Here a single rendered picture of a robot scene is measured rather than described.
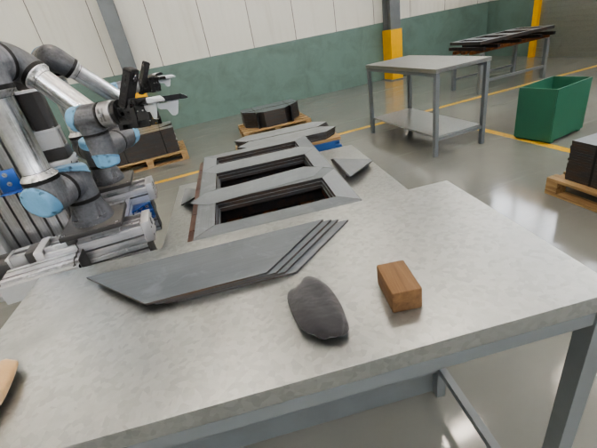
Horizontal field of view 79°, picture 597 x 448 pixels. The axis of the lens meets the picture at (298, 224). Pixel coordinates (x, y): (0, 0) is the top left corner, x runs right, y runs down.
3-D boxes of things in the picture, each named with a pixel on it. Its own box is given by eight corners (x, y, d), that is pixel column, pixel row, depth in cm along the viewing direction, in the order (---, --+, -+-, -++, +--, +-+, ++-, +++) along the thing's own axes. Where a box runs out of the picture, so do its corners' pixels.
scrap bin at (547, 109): (541, 124, 456) (548, 76, 429) (582, 129, 418) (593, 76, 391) (509, 137, 434) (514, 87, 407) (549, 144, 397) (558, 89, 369)
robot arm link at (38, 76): (6, 60, 123) (134, 151, 134) (-22, 65, 113) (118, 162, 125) (15, 30, 118) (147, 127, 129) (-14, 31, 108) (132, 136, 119)
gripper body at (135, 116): (164, 123, 112) (129, 128, 114) (156, 93, 109) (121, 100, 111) (152, 125, 105) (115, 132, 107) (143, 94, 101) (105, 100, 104)
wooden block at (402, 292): (378, 283, 80) (376, 264, 78) (403, 277, 81) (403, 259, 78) (393, 314, 72) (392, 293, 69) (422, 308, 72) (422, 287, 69)
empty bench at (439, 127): (370, 132, 545) (365, 65, 500) (410, 122, 560) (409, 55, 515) (434, 157, 417) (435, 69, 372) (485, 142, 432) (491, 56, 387)
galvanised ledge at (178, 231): (207, 183, 276) (206, 180, 274) (198, 284, 162) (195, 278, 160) (180, 189, 274) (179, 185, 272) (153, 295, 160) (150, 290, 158)
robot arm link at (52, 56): (48, 35, 153) (152, 103, 188) (43, 38, 160) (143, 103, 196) (35, 59, 152) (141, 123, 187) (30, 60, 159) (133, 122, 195)
